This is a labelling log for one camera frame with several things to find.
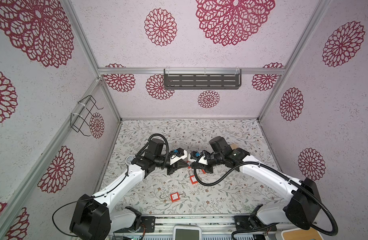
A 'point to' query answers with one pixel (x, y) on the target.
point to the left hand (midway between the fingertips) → (185, 166)
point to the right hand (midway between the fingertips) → (192, 161)
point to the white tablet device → (187, 232)
